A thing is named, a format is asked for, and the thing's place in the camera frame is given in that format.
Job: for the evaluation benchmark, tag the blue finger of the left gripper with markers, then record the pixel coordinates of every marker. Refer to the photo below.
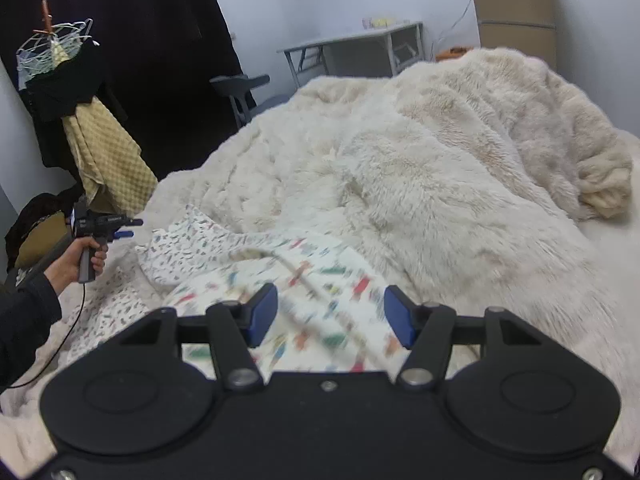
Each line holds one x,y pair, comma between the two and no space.
123,234

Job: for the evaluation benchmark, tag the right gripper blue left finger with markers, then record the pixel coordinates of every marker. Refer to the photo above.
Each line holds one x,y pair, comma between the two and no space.
233,329

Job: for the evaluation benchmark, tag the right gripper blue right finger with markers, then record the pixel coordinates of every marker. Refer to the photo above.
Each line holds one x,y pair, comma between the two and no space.
426,332

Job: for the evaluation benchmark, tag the cartoon print cream garment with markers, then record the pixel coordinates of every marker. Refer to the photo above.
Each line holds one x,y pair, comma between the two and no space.
330,300

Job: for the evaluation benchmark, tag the black sleeved left forearm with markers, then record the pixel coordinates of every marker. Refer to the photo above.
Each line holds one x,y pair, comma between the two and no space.
26,319

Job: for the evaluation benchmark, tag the grey folding table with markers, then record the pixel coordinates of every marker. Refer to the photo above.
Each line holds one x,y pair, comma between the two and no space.
369,53

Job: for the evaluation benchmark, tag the person left hand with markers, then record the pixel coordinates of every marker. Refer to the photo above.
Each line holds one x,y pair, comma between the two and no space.
65,270

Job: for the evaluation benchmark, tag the yellow checkered towel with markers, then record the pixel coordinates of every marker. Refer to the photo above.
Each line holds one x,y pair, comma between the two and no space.
112,171

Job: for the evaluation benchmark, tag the cream fluffy blanket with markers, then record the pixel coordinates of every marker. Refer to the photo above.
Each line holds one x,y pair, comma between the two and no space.
484,181

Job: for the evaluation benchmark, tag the dark plastic chair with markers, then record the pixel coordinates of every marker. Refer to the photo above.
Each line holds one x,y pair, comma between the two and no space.
237,89

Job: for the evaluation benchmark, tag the black hanging garment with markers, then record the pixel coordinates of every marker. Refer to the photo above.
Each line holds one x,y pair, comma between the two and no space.
161,56

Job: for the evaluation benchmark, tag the wire clothes hangers bundle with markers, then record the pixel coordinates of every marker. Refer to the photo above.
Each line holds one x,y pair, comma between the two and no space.
50,46

